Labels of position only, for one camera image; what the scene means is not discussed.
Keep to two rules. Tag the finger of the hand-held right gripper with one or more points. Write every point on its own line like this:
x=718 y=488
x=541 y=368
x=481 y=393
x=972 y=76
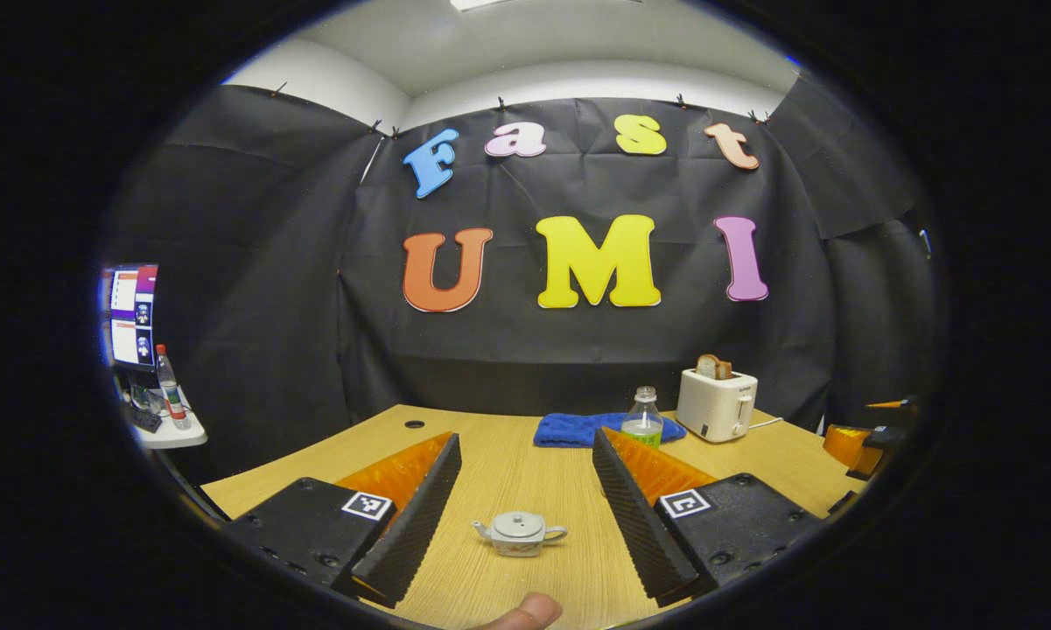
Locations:
x=844 y=442
x=893 y=406

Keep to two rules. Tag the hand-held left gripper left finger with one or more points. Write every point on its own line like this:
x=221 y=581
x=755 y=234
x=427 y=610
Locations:
x=424 y=512

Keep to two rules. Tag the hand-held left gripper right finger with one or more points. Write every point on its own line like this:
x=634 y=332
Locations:
x=634 y=525

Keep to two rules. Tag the green label water bottle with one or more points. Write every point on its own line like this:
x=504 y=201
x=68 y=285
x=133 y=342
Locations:
x=641 y=429

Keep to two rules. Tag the white teacup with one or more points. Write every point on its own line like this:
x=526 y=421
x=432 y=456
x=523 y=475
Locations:
x=516 y=546

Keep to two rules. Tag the red label bottle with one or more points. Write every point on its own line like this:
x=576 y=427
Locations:
x=173 y=398

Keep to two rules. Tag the blue towel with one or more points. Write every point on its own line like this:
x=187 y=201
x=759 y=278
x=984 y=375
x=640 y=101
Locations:
x=569 y=430

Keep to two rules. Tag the white toaster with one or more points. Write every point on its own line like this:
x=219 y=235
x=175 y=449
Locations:
x=713 y=407

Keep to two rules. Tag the brown bread slice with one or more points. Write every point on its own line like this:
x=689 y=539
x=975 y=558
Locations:
x=725 y=371

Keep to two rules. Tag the white bread slice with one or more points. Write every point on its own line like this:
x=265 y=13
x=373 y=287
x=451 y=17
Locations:
x=707 y=367

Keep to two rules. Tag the black backdrop cloth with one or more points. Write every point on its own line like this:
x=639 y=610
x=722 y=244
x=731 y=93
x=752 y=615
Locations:
x=578 y=350

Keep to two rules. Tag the white side table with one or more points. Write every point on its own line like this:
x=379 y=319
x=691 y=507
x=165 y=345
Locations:
x=171 y=437

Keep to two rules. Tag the computer monitor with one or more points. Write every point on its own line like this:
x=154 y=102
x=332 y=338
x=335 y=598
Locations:
x=131 y=315

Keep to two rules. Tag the ceiling light panel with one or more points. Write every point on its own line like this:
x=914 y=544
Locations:
x=481 y=4

